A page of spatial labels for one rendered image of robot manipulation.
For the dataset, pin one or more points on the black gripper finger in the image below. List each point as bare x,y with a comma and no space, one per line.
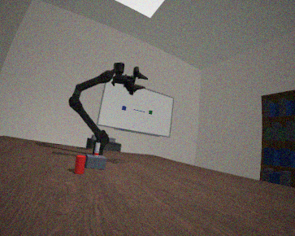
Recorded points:
137,87
140,76

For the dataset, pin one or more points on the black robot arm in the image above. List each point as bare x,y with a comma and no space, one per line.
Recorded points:
76,105

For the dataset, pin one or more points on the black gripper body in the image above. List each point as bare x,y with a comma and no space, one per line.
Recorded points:
133,78

